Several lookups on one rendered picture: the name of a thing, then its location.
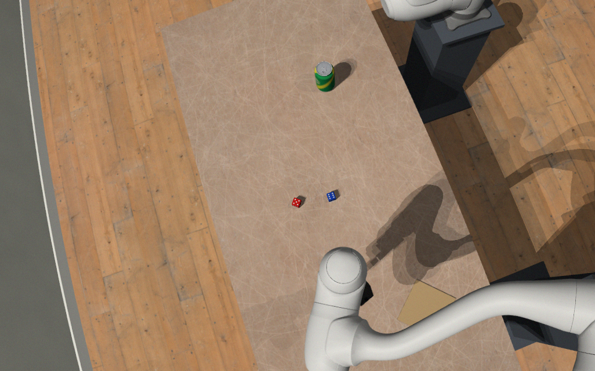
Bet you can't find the green soda can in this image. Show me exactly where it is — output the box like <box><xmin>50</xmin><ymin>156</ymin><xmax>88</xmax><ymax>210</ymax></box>
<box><xmin>314</xmin><ymin>61</ymin><xmax>335</xmax><ymax>92</ymax></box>

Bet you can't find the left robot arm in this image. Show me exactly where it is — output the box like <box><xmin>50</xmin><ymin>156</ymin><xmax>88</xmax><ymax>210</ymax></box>
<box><xmin>304</xmin><ymin>247</ymin><xmax>595</xmax><ymax>371</ymax></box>

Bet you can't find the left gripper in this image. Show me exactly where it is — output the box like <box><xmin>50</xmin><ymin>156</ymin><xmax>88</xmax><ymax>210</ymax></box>
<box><xmin>360</xmin><ymin>281</ymin><xmax>373</xmax><ymax>306</ymax></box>

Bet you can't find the tan square mat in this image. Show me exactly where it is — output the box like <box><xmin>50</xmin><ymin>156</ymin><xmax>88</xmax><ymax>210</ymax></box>
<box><xmin>397</xmin><ymin>280</ymin><xmax>456</xmax><ymax>326</ymax></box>

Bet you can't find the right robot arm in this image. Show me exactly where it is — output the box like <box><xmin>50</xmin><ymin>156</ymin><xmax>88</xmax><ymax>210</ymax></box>
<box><xmin>380</xmin><ymin>0</ymin><xmax>491</xmax><ymax>31</ymax></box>

